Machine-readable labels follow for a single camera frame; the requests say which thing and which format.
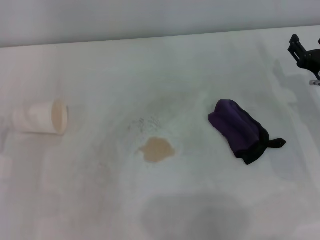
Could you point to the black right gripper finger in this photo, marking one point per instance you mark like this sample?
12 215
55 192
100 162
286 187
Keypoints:
295 47

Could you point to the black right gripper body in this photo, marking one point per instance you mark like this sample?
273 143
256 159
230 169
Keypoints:
311 60

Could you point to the purple rag with black trim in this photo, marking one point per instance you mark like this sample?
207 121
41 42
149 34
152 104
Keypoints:
235 125

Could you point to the white paper cup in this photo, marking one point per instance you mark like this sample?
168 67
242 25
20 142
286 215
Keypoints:
35 117

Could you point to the brown water stain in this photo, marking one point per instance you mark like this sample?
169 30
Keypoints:
156 150

